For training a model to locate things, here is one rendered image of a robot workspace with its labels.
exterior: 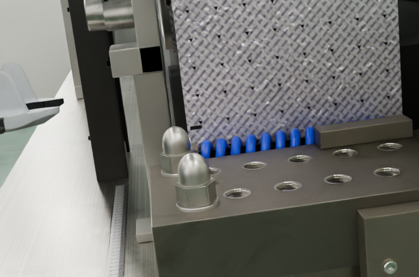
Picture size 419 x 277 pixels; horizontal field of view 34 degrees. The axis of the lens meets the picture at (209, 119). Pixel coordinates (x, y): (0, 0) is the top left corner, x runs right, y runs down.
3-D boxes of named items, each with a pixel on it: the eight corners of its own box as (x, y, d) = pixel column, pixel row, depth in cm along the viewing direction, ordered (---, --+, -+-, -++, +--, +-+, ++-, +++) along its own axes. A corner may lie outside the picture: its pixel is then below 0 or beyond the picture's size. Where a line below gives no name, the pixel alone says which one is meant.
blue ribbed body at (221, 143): (199, 168, 74) (195, 137, 73) (393, 141, 75) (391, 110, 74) (202, 178, 70) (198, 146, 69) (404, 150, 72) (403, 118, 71)
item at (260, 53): (191, 157, 74) (169, -16, 69) (401, 128, 76) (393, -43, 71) (191, 158, 73) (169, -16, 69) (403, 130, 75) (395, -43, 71)
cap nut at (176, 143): (160, 168, 68) (154, 124, 67) (196, 163, 69) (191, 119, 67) (161, 179, 65) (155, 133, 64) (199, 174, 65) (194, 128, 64)
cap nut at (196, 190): (174, 199, 59) (168, 150, 58) (216, 193, 59) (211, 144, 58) (177, 214, 56) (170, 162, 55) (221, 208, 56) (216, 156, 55)
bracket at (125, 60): (134, 228, 88) (98, -13, 80) (184, 221, 88) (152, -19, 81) (133, 244, 83) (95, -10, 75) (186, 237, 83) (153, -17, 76)
